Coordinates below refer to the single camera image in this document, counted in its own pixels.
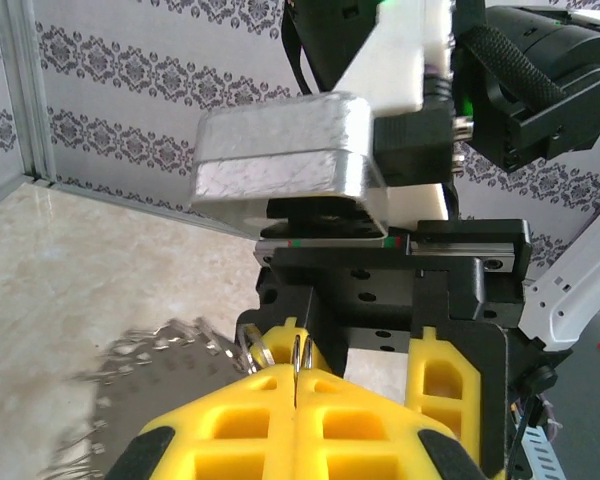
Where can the aluminium frame post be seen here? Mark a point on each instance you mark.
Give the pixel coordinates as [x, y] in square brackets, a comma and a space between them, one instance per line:
[25, 100]

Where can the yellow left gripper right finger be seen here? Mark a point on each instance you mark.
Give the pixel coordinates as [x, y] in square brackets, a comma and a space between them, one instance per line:
[360, 400]

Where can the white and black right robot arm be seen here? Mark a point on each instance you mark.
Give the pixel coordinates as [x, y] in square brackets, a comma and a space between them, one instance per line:
[570, 295]

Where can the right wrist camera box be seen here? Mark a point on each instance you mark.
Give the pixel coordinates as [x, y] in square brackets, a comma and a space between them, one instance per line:
[280, 140]

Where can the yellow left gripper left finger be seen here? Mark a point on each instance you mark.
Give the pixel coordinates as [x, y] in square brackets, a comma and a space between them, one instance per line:
[240, 400]

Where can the key with yellow head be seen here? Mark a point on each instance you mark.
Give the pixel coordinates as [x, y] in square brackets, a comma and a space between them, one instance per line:
[265, 350]

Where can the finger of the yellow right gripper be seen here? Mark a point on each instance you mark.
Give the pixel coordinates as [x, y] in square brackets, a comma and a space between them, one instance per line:
[325, 345]
[480, 390]

